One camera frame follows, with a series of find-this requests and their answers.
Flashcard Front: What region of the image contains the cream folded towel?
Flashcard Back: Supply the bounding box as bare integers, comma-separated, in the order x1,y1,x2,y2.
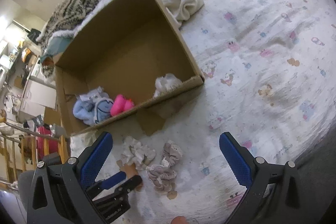
161,0,204,28

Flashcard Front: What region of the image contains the open cardboard box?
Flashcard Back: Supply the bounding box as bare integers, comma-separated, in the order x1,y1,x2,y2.
55,0,205,134

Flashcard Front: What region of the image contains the wooden chair frame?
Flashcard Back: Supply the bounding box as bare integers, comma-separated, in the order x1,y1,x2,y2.
1,121,69,188

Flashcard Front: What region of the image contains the white patterned cloth piece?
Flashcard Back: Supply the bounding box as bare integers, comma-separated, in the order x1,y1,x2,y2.
77,86,109,103

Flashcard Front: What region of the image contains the orange cylinder toy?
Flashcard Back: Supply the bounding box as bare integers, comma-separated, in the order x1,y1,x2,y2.
171,216,189,224

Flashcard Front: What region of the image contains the red bag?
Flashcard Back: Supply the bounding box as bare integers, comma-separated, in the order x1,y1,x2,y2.
37,126,58,161

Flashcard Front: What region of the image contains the cream ruffled scrunchie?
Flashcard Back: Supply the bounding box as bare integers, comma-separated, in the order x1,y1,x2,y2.
121,136,156,170

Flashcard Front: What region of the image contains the teal cushion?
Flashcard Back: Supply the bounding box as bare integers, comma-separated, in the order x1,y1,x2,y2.
40,36,72,63

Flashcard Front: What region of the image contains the white cabinet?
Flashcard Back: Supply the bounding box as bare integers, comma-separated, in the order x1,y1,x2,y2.
18,64,56,122

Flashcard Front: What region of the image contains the light blue plush toy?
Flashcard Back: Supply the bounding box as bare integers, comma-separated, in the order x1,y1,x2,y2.
72,98,114,126

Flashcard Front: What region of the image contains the white fluffy scrunchie in box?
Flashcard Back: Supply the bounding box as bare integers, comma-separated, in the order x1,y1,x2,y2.
153,73,182,98

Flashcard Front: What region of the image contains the striped knitted fleece blanket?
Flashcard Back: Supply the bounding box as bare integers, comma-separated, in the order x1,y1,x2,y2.
37,0,101,81

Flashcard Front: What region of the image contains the patterned white bed quilt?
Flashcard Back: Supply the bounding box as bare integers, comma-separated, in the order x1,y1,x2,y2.
69,0,336,224

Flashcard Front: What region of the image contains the pink rubber duck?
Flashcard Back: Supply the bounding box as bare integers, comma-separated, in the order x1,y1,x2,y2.
110,94,135,117

